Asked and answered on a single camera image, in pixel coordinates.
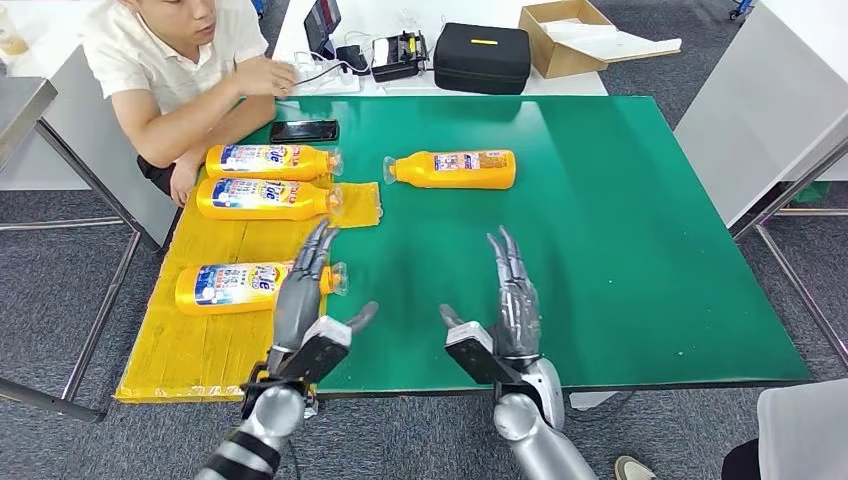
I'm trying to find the person's right hand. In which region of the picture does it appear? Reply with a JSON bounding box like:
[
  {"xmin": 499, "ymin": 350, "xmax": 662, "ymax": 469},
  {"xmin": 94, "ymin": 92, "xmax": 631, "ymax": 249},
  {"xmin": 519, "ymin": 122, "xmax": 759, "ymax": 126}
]
[{"xmin": 231, "ymin": 56, "xmax": 298, "ymax": 101}]

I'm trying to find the person's left hand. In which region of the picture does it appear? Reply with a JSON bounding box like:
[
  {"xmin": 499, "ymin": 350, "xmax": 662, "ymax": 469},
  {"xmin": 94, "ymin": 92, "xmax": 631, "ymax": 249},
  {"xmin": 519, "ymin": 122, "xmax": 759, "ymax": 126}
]
[{"xmin": 170, "ymin": 155, "xmax": 200, "ymax": 209}]

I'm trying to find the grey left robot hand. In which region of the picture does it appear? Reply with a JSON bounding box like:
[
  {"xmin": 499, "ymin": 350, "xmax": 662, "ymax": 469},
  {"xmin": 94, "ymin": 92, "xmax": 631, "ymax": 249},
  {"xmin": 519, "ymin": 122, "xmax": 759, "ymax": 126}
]
[{"xmin": 270, "ymin": 219, "xmax": 381, "ymax": 354}]

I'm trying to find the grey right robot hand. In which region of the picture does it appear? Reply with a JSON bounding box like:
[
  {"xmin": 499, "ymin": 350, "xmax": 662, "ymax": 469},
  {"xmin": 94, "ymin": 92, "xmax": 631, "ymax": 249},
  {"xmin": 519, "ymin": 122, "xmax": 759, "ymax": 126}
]
[{"xmin": 438, "ymin": 225, "xmax": 543, "ymax": 364}]

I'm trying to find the orange detergent bottle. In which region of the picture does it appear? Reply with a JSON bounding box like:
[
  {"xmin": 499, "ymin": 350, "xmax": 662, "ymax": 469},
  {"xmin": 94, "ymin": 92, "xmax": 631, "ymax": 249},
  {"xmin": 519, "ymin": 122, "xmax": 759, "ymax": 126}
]
[
  {"xmin": 195, "ymin": 176, "xmax": 346, "ymax": 223},
  {"xmin": 382, "ymin": 149, "xmax": 517, "ymax": 191},
  {"xmin": 204, "ymin": 144, "xmax": 344, "ymax": 183},
  {"xmin": 174, "ymin": 260, "xmax": 350, "ymax": 317}
]

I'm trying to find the clear plastic drink cup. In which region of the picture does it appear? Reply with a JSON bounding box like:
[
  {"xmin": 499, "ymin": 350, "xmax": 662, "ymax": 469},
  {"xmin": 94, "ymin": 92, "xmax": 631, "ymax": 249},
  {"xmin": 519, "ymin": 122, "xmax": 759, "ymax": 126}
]
[{"xmin": 0, "ymin": 6, "xmax": 31, "ymax": 58}]

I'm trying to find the black smartphone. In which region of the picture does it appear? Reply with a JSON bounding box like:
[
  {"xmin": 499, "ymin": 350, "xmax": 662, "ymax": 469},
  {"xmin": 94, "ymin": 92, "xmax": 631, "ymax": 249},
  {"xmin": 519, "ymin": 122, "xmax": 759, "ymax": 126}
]
[{"xmin": 270, "ymin": 119, "xmax": 340, "ymax": 145}]

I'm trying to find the white power strip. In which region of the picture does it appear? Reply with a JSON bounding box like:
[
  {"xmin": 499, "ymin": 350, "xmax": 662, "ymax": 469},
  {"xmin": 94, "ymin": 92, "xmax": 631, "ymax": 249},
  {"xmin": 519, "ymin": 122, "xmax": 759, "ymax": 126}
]
[{"xmin": 291, "ymin": 56, "xmax": 362, "ymax": 96}]

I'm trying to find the black tablet on stand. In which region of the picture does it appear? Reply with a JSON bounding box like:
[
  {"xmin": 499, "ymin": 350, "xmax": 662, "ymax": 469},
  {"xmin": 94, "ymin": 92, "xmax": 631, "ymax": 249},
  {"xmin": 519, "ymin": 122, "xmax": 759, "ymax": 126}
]
[{"xmin": 303, "ymin": 0, "xmax": 343, "ymax": 60}]

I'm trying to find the black power adapter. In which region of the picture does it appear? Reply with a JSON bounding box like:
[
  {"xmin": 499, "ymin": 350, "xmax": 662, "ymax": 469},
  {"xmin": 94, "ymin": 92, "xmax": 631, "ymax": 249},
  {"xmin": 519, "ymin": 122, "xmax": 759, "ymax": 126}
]
[{"xmin": 335, "ymin": 44, "xmax": 371, "ymax": 76}]

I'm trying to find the white table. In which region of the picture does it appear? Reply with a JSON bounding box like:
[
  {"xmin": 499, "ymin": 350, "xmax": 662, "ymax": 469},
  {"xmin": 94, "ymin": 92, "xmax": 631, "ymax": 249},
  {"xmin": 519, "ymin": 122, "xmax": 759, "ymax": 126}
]
[
  {"xmin": 0, "ymin": 0, "xmax": 180, "ymax": 250},
  {"xmin": 672, "ymin": 0, "xmax": 848, "ymax": 372},
  {"xmin": 271, "ymin": 0, "xmax": 609, "ymax": 99}
]

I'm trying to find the yellow taped cardboard mat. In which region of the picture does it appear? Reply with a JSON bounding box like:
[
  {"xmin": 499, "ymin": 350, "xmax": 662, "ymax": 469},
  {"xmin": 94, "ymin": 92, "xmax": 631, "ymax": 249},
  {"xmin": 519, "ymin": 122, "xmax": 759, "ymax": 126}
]
[{"xmin": 114, "ymin": 168, "xmax": 384, "ymax": 405}]

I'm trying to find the person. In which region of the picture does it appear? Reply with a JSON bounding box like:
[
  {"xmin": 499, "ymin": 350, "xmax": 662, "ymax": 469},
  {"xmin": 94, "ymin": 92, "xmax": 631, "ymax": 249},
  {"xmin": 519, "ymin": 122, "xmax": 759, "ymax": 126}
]
[
  {"xmin": 79, "ymin": 0, "xmax": 299, "ymax": 210},
  {"xmin": 612, "ymin": 378, "xmax": 848, "ymax": 480}
]

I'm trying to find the black electronic device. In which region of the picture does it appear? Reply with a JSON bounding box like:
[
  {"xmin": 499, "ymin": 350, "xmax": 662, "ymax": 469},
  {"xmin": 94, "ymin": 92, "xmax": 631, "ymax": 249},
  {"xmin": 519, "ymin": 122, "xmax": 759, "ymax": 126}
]
[{"xmin": 370, "ymin": 31, "xmax": 431, "ymax": 85}]

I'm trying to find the black zip carry case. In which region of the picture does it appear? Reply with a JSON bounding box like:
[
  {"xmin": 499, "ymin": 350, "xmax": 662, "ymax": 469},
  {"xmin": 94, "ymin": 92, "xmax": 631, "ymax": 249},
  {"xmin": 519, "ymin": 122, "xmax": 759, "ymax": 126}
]
[{"xmin": 433, "ymin": 23, "xmax": 533, "ymax": 97}]

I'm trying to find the open cardboard box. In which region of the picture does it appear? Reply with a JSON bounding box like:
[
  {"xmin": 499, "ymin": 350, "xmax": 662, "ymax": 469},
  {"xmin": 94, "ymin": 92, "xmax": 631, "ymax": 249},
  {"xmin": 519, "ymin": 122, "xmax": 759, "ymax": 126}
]
[{"xmin": 517, "ymin": 0, "xmax": 684, "ymax": 81}]

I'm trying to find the white paper sheet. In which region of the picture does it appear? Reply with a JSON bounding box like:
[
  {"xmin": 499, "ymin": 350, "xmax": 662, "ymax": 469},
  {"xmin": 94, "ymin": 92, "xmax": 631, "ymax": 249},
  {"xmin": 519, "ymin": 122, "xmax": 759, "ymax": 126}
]
[{"xmin": 537, "ymin": 19, "xmax": 684, "ymax": 65}]

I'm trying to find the green box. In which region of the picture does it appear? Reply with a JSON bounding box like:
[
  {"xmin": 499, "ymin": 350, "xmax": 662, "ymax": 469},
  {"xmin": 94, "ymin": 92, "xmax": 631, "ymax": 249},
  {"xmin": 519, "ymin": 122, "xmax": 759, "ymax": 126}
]
[{"xmin": 791, "ymin": 182, "xmax": 829, "ymax": 204}]

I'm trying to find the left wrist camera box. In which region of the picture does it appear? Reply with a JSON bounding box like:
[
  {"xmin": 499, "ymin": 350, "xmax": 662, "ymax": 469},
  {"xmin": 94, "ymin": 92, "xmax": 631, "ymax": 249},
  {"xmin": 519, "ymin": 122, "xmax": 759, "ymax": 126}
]
[{"xmin": 274, "ymin": 315, "xmax": 354, "ymax": 387}]

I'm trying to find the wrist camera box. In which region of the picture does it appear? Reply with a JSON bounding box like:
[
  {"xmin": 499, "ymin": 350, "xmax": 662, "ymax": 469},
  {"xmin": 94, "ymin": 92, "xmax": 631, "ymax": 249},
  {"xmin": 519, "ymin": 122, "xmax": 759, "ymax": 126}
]
[
  {"xmin": 444, "ymin": 320, "xmax": 525, "ymax": 387},
  {"xmin": 274, "ymin": 315, "xmax": 354, "ymax": 387}
]

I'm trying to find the black power cable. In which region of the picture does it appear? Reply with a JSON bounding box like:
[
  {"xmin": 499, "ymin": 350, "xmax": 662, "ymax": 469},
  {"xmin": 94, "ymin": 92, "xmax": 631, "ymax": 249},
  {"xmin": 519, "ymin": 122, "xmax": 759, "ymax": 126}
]
[{"xmin": 291, "ymin": 61, "xmax": 346, "ymax": 89}]

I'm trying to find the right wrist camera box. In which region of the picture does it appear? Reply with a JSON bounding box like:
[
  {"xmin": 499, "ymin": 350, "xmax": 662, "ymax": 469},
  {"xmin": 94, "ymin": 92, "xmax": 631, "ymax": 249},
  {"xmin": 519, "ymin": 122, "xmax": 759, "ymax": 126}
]
[{"xmin": 444, "ymin": 320, "xmax": 525, "ymax": 387}]

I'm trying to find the white bracket under table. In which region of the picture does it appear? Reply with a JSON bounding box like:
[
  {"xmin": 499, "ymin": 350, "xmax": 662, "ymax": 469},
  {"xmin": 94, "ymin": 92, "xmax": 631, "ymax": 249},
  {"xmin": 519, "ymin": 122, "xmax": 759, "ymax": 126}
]
[{"xmin": 568, "ymin": 392, "xmax": 617, "ymax": 411}]

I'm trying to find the steel frame table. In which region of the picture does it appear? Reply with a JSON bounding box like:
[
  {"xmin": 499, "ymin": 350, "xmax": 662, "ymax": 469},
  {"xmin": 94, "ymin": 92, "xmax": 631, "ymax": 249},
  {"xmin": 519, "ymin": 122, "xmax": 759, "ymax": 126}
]
[{"xmin": 0, "ymin": 74, "xmax": 144, "ymax": 424}]

